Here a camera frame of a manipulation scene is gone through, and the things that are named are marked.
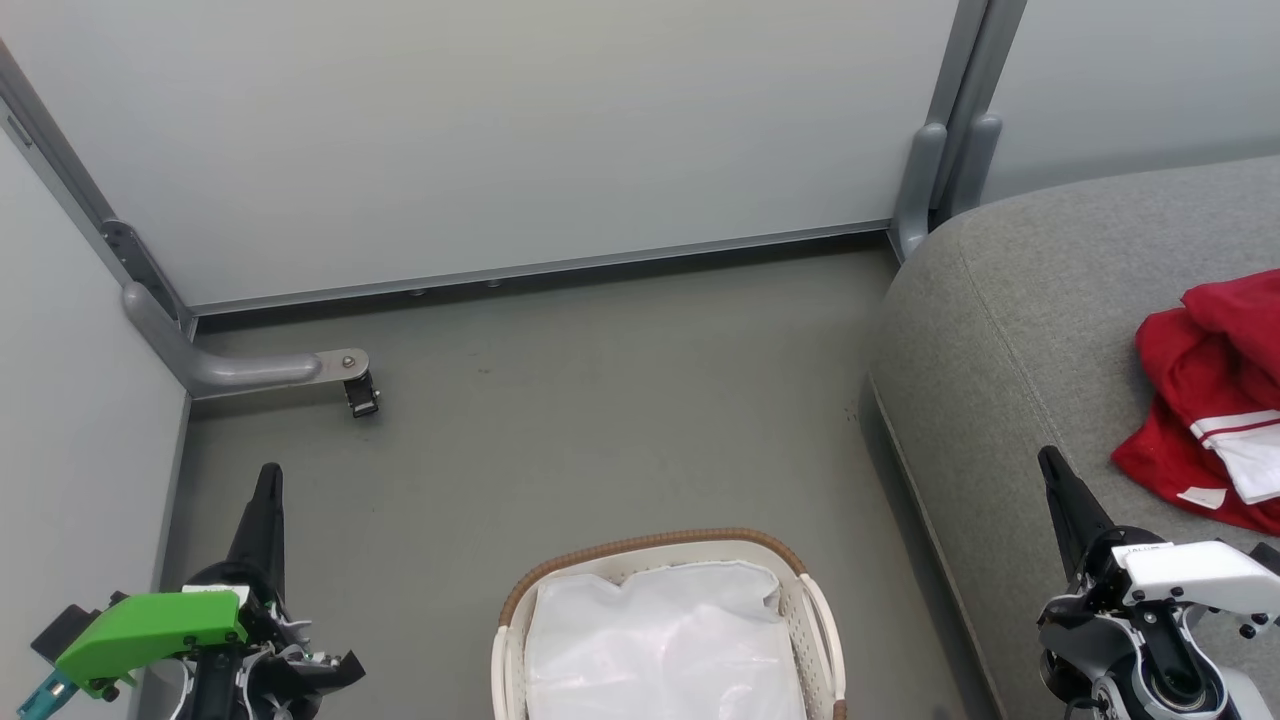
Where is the red and white garment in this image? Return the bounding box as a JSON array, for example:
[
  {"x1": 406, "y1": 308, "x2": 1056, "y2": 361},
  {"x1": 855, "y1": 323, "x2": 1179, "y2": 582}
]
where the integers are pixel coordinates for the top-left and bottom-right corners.
[{"x1": 1112, "y1": 268, "x2": 1280, "y2": 536}]

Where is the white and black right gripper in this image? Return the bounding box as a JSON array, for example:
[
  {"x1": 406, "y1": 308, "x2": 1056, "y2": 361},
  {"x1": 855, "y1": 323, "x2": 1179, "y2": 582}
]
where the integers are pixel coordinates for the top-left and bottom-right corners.
[{"x1": 1038, "y1": 447, "x2": 1280, "y2": 643}]

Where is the dark grey hinge plate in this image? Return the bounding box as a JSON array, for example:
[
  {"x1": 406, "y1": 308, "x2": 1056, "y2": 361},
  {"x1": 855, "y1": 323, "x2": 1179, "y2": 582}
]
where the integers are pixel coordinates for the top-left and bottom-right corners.
[{"x1": 98, "y1": 220, "x2": 181, "y2": 323}]

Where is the grey upright partition foot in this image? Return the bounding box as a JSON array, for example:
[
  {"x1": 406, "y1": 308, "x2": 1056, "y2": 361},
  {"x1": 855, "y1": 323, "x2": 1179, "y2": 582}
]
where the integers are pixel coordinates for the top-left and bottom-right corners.
[
  {"x1": 940, "y1": 112, "x2": 1003, "y2": 219},
  {"x1": 890, "y1": 122, "x2": 948, "y2": 263}
]

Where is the grey partition bottom rail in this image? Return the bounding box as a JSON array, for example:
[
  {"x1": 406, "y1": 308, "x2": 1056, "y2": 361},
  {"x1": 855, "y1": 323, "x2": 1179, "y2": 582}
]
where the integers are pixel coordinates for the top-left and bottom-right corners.
[{"x1": 188, "y1": 222, "x2": 893, "y2": 316}]

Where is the grey fabric sofa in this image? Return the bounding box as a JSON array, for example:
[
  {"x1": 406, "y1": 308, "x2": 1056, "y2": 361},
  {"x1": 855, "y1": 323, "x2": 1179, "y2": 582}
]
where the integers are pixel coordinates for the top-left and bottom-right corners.
[{"x1": 865, "y1": 155, "x2": 1280, "y2": 720}]

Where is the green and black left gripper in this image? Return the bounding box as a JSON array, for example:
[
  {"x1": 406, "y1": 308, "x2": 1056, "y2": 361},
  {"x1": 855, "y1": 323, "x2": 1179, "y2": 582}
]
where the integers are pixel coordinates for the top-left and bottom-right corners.
[{"x1": 30, "y1": 463, "x2": 366, "y2": 701}]

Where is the grey partition corner post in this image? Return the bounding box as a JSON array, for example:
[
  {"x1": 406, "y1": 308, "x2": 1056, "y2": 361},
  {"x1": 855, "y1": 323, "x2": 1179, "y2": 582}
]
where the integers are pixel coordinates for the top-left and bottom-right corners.
[{"x1": 0, "y1": 40, "x2": 196, "y2": 336}]

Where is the white laundry basket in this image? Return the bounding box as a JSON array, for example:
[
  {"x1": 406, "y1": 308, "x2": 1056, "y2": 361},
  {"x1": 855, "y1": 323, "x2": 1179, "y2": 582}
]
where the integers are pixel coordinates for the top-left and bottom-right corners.
[{"x1": 490, "y1": 528, "x2": 849, "y2": 720}]

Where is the white plastic bag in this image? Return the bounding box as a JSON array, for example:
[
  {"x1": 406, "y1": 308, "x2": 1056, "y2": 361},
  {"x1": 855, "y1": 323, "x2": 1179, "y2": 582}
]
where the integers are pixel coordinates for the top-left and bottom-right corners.
[{"x1": 525, "y1": 560, "x2": 809, "y2": 720}]

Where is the curved grey partition foot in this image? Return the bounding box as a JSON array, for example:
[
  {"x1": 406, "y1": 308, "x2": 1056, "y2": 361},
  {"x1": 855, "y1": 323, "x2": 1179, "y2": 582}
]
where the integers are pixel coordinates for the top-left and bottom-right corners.
[{"x1": 122, "y1": 282, "x2": 371, "y2": 401}]

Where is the teal plastic tab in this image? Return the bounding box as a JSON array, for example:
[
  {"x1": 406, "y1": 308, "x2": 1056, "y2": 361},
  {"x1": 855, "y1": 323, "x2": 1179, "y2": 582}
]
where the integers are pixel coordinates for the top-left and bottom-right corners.
[{"x1": 15, "y1": 668, "x2": 77, "y2": 720}]

